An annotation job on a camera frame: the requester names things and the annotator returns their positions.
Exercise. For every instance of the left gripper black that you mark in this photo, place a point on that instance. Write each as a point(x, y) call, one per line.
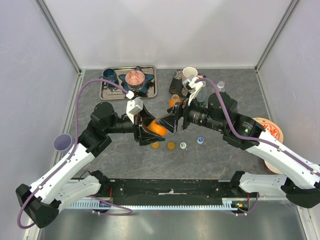
point(141, 134)

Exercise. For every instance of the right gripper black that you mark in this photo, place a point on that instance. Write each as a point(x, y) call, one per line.
point(169, 122)

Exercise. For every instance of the orange juice bottle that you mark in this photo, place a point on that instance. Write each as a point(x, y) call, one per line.
point(156, 128)
point(174, 100)

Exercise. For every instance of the white green bottle cap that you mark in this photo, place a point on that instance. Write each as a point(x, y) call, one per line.
point(183, 145)

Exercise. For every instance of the water bottle green label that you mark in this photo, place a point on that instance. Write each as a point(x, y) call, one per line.
point(202, 95)

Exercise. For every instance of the blue white bottle cap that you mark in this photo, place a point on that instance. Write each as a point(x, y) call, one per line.
point(200, 140)

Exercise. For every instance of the clear plastic bottle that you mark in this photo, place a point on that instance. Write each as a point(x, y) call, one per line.
point(221, 86)

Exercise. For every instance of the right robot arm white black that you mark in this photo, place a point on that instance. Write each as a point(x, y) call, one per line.
point(299, 180)

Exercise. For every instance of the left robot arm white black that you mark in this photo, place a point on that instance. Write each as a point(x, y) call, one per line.
point(45, 198)

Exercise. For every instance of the black floral square plate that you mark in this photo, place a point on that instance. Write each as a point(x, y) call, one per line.
point(176, 86)

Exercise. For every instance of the blue star-shaped plate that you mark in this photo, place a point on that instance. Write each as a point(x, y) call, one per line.
point(144, 89)

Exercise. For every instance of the metal tray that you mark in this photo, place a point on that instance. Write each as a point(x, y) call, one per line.
point(107, 94)

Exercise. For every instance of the pink mug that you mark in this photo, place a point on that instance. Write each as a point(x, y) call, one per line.
point(188, 73)

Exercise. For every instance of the blue mug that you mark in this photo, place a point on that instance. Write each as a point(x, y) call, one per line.
point(110, 75)

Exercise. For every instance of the purple cup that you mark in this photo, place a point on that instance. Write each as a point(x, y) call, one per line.
point(62, 142)

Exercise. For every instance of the beige plate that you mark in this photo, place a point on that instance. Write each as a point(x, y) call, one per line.
point(261, 119)

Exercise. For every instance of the red white patterned bowl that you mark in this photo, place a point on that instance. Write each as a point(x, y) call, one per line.
point(272, 129)

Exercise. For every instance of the white bowl red rim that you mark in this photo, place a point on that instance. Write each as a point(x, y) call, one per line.
point(271, 168)

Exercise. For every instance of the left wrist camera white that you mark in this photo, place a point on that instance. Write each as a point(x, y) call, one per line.
point(134, 106)

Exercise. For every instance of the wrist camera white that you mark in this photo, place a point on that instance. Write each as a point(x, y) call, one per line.
point(134, 106)
point(193, 88)

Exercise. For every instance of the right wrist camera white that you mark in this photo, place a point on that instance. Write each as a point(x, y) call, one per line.
point(193, 88)

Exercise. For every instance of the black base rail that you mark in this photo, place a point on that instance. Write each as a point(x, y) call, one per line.
point(134, 191)

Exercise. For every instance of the slotted cable duct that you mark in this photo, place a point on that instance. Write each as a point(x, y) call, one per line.
point(225, 205)

